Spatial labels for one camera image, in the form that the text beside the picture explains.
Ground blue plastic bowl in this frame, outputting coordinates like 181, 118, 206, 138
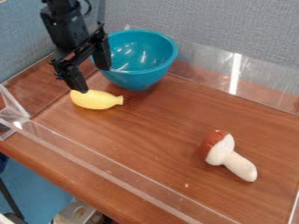
99, 29, 178, 91

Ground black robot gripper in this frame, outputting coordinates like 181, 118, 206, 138
39, 0, 111, 94

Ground clear acrylic tray walls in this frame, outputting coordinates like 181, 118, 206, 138
0, 38, 299, 224

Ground grey metal bracket under table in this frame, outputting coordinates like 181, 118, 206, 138
51, 199, 103, 224

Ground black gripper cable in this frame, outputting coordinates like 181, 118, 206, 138
78, 0, 93, 19

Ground brown and white toy mushroom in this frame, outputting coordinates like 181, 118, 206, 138
200, 129, 257, 182

